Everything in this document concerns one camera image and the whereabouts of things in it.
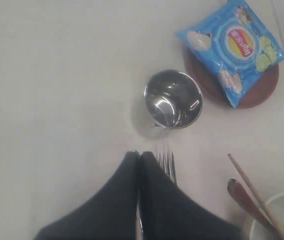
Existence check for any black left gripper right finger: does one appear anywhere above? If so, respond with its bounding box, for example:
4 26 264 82
139 152 242 240

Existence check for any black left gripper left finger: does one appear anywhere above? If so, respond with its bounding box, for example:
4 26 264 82
35 151 140 240

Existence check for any silver metal fork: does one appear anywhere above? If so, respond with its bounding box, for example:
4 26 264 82
155 140 177 185

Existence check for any dark red wooden spoon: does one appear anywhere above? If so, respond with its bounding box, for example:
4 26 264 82
227 179 279 240

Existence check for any wooden chopstick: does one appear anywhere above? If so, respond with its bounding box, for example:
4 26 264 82
227 153 284 240

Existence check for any shiny stainless steel cup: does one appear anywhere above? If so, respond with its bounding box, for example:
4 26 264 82
143 69 203 129

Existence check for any brown round plate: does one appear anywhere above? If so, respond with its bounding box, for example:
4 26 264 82
183 46 279 109

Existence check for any blue Lays chip bag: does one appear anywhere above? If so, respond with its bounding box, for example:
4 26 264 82
176 0 284 108

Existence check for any silver metal table knife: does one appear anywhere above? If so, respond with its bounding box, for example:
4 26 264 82
133 150 144 240

